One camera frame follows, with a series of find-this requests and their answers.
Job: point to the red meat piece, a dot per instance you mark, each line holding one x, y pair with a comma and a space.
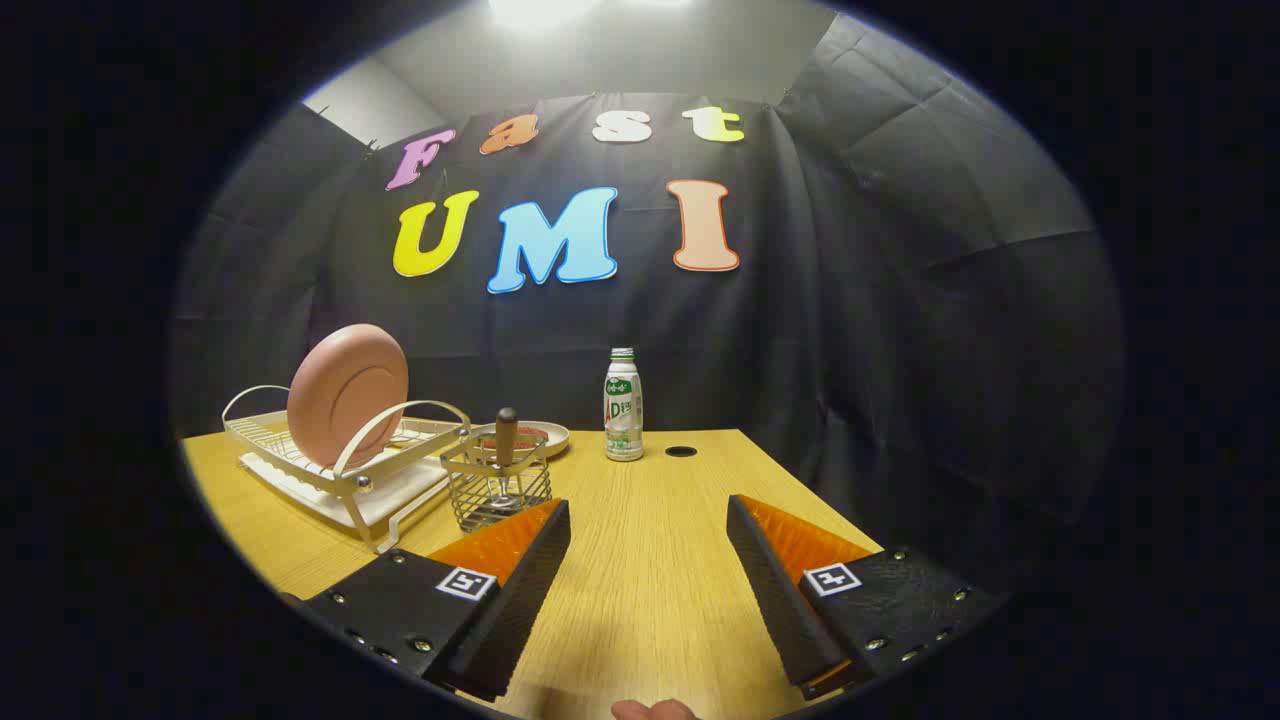
532, 436

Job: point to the beige plate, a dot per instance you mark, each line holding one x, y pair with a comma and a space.
556, 438

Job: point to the white green-label drink bottle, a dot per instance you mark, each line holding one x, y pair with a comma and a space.
623, 410

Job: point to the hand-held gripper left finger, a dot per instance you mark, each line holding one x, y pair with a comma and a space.
520, 590

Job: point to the black backdrop cloth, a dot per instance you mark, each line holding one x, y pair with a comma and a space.
850, 300

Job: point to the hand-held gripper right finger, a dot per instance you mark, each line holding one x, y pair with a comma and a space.
775, 590

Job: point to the pink plate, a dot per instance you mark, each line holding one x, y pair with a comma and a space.
345, 395

